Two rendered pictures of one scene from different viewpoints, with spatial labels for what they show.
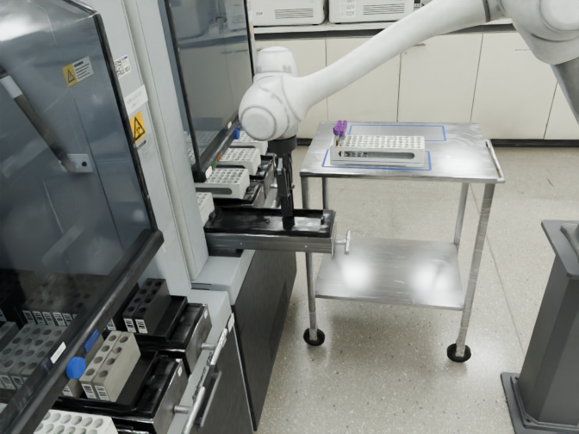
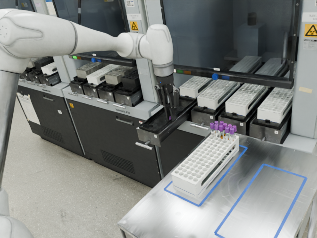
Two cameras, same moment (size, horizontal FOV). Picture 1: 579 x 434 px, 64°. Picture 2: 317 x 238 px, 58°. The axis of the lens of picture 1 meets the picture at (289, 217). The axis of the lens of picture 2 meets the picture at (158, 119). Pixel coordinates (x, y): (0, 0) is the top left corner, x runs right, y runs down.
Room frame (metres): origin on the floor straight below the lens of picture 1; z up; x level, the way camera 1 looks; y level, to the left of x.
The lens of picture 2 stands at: (1.66, -1.07, 1.52)
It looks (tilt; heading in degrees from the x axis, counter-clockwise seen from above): 30 degrees down; 120
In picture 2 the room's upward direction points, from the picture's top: 10 degrees counter-clockwise
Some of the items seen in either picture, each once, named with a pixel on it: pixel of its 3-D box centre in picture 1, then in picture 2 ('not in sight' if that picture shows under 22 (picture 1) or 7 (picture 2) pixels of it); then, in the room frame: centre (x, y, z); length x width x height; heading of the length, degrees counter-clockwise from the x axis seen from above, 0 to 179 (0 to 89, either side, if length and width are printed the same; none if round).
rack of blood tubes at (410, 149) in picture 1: (376, 150); (207, 160); (1.38, -0.30, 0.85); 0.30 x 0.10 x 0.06; 75
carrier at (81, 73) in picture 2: not in sight; (82, 73); (0.27, 0.39, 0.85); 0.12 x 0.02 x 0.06; 168
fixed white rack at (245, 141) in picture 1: (227, 144); (279, 102); (1.58, 0.20, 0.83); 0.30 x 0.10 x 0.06; 78
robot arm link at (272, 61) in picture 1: (276, 82); (157, 43); (1.09, 0.01, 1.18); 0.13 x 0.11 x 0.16; 169
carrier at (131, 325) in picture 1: (143, 306); (132, 80); (0.72, 0.32, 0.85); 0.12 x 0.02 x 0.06; 166
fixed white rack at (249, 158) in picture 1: (214, 163); (247, 96); (1.43, 0.24, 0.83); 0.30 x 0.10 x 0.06; 78
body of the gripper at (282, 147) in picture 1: (283, 151); (165, 82); (1.11, 0.00, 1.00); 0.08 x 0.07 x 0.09; 168
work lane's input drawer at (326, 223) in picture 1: (221, 227); (185, 105); (1.11, 0.19, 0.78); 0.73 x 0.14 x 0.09; 78
